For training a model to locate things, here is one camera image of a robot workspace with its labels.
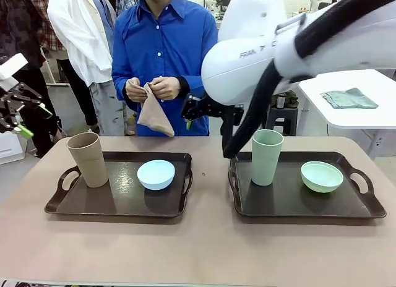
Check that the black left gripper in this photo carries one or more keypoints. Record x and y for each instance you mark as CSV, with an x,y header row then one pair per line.
x,y
9,104

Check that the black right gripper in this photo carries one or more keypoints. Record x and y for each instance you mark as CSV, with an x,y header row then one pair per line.
x,y
216,109

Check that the beige cloth mat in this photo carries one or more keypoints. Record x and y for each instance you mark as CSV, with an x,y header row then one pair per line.
x,y
154,117

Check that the light blue bowl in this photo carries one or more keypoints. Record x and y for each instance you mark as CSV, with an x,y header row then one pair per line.
x,y
156,175

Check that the tall tan cup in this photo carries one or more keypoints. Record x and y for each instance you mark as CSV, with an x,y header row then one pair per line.
x,y
89,163

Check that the mint green bowl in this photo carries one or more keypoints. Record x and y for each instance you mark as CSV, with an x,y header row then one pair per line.
x,y
321,178

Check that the grey-green cloth mat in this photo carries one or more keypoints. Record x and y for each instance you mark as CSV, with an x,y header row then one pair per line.
x,y
349,99

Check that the person's left forearm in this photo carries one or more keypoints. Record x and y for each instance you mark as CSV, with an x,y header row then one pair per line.
x,y
193,86

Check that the person's right forearm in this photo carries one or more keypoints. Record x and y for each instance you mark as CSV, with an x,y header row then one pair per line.
x,y
119,83

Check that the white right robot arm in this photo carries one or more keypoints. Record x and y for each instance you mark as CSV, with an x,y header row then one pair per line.
x,y
235,70

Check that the dark brown serving tray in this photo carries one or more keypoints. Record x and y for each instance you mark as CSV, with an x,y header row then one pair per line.
x,y
123,200
294,203

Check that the person's left hand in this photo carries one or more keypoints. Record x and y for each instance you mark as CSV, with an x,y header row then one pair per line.
x,y
167,87

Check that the person's right hand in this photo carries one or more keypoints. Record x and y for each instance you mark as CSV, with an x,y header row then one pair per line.
x,y
136,90

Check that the white storage box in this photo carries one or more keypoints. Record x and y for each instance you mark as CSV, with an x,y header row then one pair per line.
x,y
9,148

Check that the person in blue shirt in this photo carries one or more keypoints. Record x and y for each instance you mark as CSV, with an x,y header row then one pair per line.
x,y
161,36

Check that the bystander in dark trousers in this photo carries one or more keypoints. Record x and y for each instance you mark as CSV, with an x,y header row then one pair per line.
x,y
28,30

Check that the bystander in white coat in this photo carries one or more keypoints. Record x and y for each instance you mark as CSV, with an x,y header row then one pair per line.
x,y
80,45

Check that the small metal can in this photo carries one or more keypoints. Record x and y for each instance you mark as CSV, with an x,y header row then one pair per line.
x,y
281,102

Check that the tall mint green cup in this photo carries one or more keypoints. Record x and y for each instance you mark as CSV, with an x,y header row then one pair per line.
x,y
266,160

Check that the black plastic stool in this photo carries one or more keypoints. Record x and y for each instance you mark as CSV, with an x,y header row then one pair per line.
x,y
281,121

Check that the olive green bag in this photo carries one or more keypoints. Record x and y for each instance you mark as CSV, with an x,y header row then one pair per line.
x,y
291,98

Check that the bystander in plaid shirt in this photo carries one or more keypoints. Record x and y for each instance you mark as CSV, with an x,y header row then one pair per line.
x,y
125,1

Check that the white side table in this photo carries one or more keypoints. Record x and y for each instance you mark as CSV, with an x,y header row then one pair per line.
x,y
355,81

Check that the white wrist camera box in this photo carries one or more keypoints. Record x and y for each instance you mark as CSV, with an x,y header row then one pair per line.
x,y
10,65

